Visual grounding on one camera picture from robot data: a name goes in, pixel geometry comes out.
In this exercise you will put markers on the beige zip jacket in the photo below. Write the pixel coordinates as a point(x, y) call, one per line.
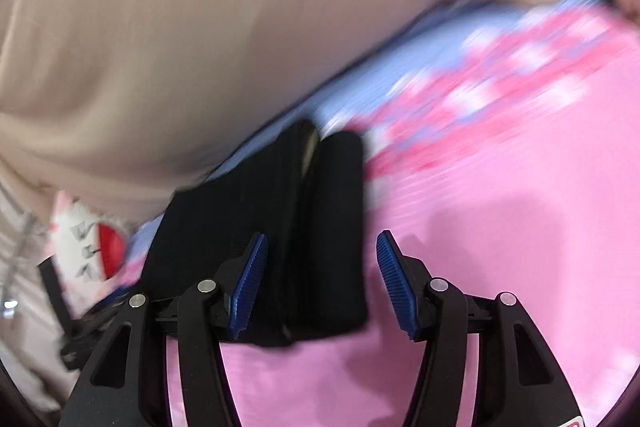
point(25, 282)

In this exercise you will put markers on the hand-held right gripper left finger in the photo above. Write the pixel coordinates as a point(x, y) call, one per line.
point(247, 287)

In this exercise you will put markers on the white pillow with red print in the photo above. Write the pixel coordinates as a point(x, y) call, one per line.
point(110, 247)

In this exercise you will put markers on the beige cloth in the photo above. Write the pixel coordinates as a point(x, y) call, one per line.
point(200, 32)

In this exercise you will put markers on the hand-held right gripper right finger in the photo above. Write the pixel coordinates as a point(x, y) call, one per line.
point(395, 287)

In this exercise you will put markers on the pink rose print bed sheet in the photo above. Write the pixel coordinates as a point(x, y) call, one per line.
point(500, 207)

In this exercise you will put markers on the black pants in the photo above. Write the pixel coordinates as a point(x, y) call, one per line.
point(210, 232)

